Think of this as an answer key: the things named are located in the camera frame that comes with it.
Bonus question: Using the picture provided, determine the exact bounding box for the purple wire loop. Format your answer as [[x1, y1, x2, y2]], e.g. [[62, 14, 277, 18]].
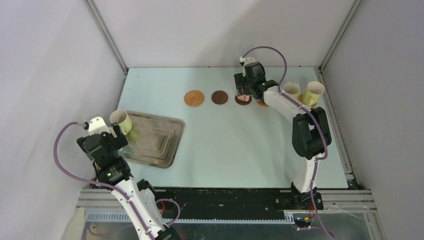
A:
[[153, 198, 181, 228]]

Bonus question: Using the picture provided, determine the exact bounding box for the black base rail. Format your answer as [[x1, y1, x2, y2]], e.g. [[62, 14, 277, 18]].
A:
[[154, 187, 324, 221]]

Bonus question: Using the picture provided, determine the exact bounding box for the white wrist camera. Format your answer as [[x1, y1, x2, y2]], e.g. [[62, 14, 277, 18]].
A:
[[239, 56, 257, 77], [84, 115, 111, 136]]

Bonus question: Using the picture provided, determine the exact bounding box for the yellow cup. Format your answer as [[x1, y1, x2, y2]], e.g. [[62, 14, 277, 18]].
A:
[[283, 82, 300, 99]]

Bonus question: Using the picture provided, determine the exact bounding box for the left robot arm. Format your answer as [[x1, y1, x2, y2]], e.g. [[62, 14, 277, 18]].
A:
[[76, 117, 180, 240]]

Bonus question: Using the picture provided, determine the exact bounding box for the metal tray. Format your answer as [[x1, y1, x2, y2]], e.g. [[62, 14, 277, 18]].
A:
[[118, 111, 185, 169]]

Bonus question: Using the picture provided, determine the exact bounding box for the light yellow-green cup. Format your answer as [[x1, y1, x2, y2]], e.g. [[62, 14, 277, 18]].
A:
[[302, 81, 326, 107]]

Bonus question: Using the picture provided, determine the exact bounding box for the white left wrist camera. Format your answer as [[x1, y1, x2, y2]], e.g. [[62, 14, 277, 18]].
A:
[[84, 115, 111, 136]]

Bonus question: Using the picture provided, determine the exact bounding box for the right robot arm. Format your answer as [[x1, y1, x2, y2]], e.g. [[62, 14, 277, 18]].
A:
[[234, 57, 332, 209]]

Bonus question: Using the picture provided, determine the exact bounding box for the pink cup front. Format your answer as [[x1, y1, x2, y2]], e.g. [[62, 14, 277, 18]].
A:
[[237, 94, 251, 102]]

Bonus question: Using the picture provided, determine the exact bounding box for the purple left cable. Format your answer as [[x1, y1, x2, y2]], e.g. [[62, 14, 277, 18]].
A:
[[53, 121, 157, 240]]

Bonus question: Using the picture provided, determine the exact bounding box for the woven rattan coaster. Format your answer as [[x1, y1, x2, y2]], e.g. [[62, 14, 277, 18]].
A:
[[297, 94, 317, 109], [183, 90, 205, 107]]

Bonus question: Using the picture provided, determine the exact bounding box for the light green cup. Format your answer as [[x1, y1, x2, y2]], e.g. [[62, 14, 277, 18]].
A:
[[109, 109, 133, 135]]

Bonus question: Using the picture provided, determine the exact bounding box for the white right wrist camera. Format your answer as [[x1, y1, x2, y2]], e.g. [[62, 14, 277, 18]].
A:
[[239, 56, 257, 77]]

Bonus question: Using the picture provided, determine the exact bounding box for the light wooden coaster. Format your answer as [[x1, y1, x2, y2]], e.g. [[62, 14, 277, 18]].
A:
[[256, 100, 268, 107]]

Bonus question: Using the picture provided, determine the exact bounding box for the dark wooden coaster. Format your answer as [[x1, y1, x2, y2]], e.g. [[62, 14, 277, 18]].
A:
[[211, 90, 229, 105], [234, 96, 252, 106]]

